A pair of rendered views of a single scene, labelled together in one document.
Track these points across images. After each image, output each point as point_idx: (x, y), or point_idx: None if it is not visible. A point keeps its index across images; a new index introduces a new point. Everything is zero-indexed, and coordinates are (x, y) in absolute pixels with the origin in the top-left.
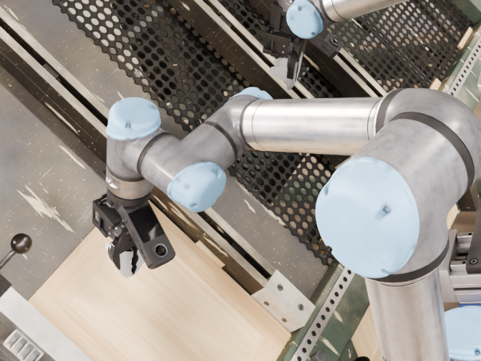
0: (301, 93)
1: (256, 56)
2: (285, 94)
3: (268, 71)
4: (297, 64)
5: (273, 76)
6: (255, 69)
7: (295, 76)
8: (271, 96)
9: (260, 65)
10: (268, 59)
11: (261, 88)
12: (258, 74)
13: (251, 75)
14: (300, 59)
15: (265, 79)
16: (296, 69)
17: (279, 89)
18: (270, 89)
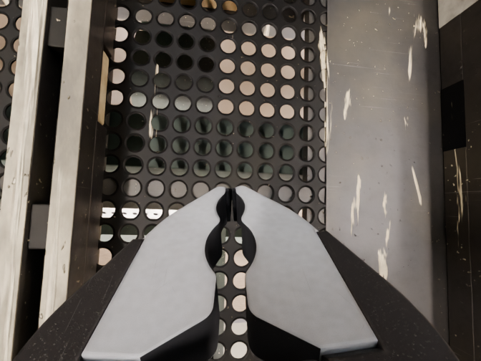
0: (35, 135)
1: (48, 308)
2: (82, 171)
3: (63, 250)
4: (265, 301)
5: (64, 232)
6: (78, 277)
7: (263, 225)
8: (95, 194)
9: (66, 282)
10: (17, 276)
11: (94, 225)
12: (81, 260)
13: (88, 267)
14: (177, 307)
15: (81, 238)
16: (208, 244)
17: (81, 192)
18: (89, 208)
